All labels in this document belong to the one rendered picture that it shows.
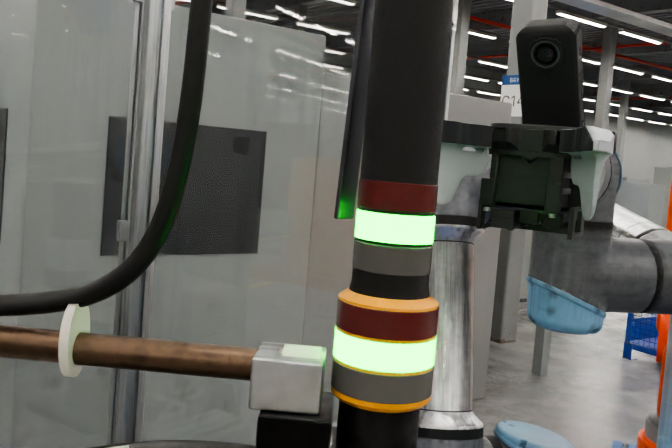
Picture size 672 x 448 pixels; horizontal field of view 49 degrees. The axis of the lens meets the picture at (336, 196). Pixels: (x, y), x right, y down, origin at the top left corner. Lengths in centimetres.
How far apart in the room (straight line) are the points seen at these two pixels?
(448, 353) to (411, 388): 75
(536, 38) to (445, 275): 54
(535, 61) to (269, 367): 36
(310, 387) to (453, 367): 75
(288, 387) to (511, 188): 30
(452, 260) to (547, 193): 52
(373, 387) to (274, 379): 4
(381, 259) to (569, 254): 45
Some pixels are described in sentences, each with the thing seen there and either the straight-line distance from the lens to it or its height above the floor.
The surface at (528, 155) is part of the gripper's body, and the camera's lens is 56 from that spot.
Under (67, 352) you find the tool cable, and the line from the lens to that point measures 34.
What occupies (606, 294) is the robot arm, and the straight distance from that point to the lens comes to 76.
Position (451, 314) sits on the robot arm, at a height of 143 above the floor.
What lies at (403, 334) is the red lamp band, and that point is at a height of 157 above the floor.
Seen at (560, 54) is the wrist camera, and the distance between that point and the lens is 59.
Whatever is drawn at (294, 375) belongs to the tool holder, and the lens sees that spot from 31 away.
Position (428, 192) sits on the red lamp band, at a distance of 31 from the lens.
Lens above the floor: 164
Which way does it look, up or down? 3 degrees down
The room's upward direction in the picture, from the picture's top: 5 degrees clockwise
